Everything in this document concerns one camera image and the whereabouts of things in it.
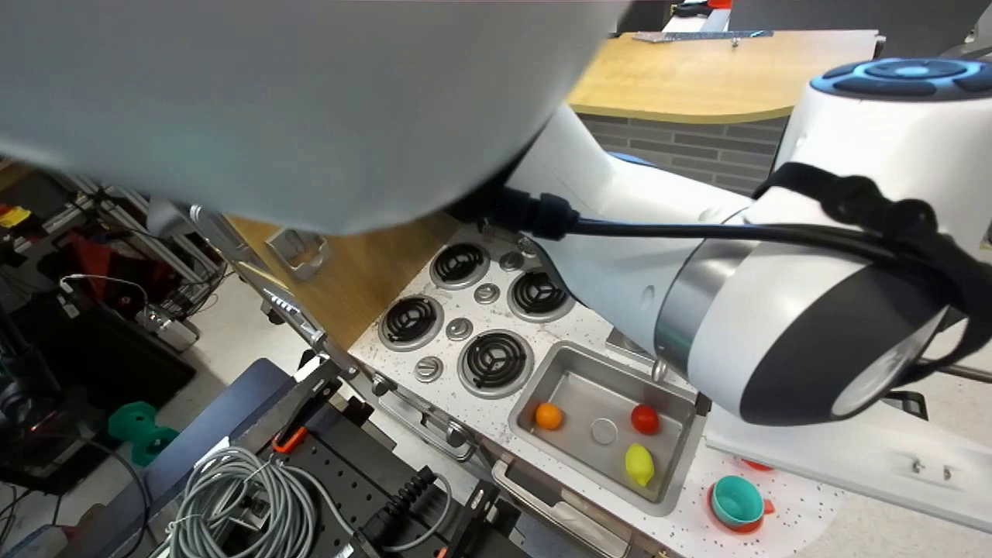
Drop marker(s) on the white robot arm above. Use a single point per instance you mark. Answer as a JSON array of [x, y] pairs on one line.
[[310, 105]]

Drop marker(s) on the orange toy fruit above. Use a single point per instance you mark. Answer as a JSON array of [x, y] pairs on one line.
[[551, 416]]

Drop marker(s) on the aluminium extrusion frame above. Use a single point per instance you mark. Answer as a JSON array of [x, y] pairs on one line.
[[94, 237]]

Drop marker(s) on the metal toy sink basin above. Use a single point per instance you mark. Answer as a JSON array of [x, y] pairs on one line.
[[590, 398]]

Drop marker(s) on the orange plastic mug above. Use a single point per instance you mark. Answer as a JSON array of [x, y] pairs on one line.
[[769, 508]]

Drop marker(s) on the silver stove knob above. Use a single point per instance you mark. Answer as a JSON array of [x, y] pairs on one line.
[[428, 366], [489, 293], [461, 330]]

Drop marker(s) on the dark blue board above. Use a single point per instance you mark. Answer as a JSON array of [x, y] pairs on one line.
[[235, 406]]

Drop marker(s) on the green dumbbell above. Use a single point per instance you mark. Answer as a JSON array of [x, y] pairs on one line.
[[130, 420]]

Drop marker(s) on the light blue plastic cup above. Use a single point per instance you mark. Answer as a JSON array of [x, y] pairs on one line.
[[735, 499]]

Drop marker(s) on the dark stove knob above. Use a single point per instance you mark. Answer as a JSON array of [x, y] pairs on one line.
[[514, 259]]

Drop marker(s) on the yellow-green toy lemon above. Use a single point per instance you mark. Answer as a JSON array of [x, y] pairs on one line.
[[640, 465]]

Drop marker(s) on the black perforated breadboard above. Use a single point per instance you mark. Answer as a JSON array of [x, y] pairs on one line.
[[350, 485]]

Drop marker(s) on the black coil stove burner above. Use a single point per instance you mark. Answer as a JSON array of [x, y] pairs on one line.
[[409, 321], [461, 264], [540, 293], [497, 362]]

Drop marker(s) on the grey toy switch plate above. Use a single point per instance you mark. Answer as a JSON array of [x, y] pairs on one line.
[[300, 249]]

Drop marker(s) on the silver jointed metal rod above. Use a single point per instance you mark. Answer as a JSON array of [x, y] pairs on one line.
[[294, 313]]

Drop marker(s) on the wooden toy kitchen unit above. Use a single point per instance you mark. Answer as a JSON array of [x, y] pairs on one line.
[[714, 73]]

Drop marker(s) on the black equipment box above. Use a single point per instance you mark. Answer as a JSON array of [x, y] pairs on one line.
[[82, 372]]

